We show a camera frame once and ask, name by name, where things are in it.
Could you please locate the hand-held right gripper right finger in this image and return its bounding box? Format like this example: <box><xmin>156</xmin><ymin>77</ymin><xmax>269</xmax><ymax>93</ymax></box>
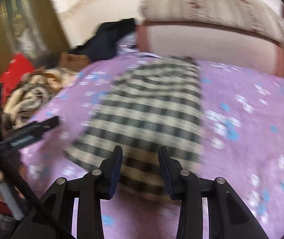
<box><xmin>157</xmin><ymin>146</ymin><xmax>269</xmax><ymax>239</ymax></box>

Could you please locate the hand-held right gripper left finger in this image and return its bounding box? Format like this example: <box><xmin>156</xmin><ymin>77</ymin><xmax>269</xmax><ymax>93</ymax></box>
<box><xmin>11</xmin><ymin>145</ymin><xmax>124</xmax><ymax>239</ymax></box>

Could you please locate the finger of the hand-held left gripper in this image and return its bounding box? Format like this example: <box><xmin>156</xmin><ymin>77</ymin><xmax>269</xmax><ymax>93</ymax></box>
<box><xmin>38</xmin><ymin>116</ymin><xmax>60</xmax><ymax>137</ymax></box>

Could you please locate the black and cream checked coat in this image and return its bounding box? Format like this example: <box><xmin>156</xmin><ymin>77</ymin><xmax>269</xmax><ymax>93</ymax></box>
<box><xmin>66</xmin><ymin>56</ymin><xmax>203</xmax><ymax>201</ymax></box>

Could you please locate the tiger print blanket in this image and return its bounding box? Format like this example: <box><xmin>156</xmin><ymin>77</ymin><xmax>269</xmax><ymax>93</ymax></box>
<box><xmin>1</xmin><ymin>67</ymin><xmax>79</xmax><ymax>130</ymax></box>

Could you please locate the red cloth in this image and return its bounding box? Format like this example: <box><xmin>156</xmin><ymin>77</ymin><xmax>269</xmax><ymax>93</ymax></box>
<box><xmin>0</xmin><ymin>53</ymin><xmax>36</xmax><ymax>100</ymax></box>

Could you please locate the brown cloth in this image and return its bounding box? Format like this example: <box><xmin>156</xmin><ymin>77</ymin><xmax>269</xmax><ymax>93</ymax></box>
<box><xmin>58</xmin><ymin>52</ymin><xmax>91</xmax><ymax>70</ymax></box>

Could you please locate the purple floral bedsheet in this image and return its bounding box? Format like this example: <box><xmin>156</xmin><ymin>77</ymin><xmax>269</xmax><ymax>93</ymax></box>
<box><xmin>20</xmin><ymin>52</ymin><xmax>284</xmax><ymax>239</ymax></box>

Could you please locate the dark navy garment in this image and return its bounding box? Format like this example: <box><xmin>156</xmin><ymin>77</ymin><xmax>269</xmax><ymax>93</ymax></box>
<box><xmin>68</xmin><ymin>18</ymin><xmax>139</xmax><ymax>61</ymax></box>

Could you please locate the wooden wardrobe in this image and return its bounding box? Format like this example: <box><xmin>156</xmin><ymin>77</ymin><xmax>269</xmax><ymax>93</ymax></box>
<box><xmin>0</xmin><ymin>0</ymin><xmax>70</xmax><ymax>97</ymax></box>

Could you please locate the light blue cloth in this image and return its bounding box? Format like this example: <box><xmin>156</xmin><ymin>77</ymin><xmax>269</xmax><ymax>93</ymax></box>
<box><xmin>118</xmin><ymin>33</ymin><xmax>142</xmax><ymax>53</ymax></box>

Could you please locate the striped beige pillow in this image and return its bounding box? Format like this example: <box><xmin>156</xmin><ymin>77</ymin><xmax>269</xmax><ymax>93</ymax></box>
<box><xmin>139</xmin><ymin>0</ymin><xmax>284</xmax><ymax>44</ymax></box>

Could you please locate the black cable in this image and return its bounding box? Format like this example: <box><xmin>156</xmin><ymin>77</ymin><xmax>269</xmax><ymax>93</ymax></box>
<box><xmin>0</xmin><ymin>136</ymin><xmax>75</xmax><ymax>239</ymax></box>

